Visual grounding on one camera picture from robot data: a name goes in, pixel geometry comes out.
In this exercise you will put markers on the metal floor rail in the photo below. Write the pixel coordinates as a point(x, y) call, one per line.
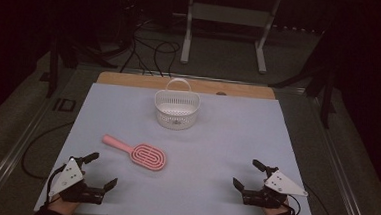
point(338, 170)
point(15, 150)

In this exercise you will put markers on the person's left hand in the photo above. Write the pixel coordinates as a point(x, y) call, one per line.
point(62, 207)

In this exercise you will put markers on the light blue table mat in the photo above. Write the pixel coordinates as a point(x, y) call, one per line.
point(226, 149)

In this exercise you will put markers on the black metal stand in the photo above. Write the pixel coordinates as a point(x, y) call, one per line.
point(53, 69)
point(327, 96)

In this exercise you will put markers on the person's right hand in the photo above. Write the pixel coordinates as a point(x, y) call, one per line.
point(275, 211)

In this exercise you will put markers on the white perforated basket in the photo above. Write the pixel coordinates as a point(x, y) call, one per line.
point(164, 116)

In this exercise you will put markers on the pink hairbrush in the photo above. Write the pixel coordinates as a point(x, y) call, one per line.
point(116, 143)

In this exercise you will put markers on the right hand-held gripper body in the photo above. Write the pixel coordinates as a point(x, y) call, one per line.
point(282, 185)

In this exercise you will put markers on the white metal stand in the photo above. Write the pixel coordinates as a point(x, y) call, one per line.
point(231, 15)

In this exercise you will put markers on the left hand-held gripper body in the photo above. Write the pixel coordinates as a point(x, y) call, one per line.
point(69, 177)

